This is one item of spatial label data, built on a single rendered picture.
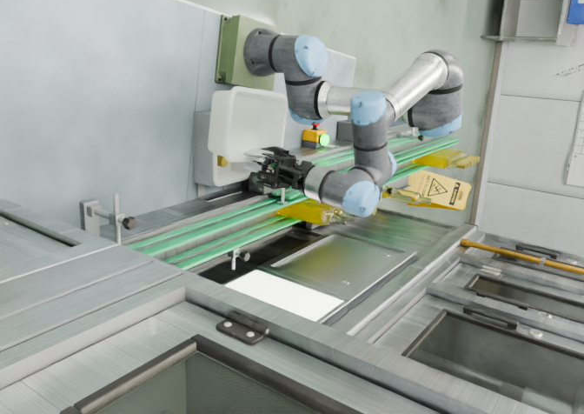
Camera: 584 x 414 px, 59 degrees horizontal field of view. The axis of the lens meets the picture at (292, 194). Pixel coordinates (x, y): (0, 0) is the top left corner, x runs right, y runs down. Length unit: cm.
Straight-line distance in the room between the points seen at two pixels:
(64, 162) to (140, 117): 25
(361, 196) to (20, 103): 78
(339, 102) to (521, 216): 627
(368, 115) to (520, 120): 645
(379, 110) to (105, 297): 65
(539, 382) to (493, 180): 639
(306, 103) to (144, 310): 104
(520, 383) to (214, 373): 90
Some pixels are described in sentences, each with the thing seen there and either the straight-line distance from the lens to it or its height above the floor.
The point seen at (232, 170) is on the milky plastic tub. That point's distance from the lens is 175.
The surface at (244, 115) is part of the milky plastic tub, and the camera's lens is 133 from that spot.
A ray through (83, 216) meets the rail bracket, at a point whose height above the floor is 86.
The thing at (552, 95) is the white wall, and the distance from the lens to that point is 740.
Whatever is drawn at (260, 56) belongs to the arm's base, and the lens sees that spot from 163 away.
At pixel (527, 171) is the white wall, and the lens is 755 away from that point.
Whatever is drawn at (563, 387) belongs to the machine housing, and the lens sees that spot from 139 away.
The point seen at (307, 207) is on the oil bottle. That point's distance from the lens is 174.
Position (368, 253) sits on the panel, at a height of 119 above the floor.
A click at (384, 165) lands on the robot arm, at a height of 144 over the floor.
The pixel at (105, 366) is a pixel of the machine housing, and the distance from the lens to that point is 61.
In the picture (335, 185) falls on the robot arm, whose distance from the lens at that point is 109.
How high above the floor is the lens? 191
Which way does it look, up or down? 33 degrees down
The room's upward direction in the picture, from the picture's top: 104 degrees clockwise
